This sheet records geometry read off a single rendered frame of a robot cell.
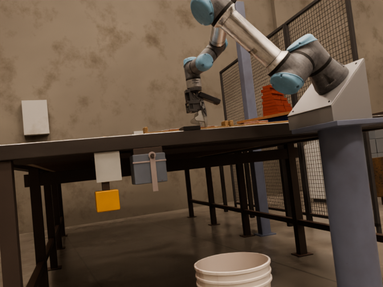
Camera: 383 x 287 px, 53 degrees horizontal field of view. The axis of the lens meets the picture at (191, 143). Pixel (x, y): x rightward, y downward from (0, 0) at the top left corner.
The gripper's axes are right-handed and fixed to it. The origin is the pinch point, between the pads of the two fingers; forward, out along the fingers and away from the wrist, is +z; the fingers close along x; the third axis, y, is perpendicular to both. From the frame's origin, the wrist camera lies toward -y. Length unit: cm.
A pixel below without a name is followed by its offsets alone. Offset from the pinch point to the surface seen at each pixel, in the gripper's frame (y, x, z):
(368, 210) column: -46, 53, 44
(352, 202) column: -39, 52, 40
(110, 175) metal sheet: 49, 26, 16
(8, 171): 86, 27, 9
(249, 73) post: -107, -179, -65
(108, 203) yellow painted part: 51, 28, 27
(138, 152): 36.5, 25.9, 8.7
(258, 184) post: -98, -178, 49
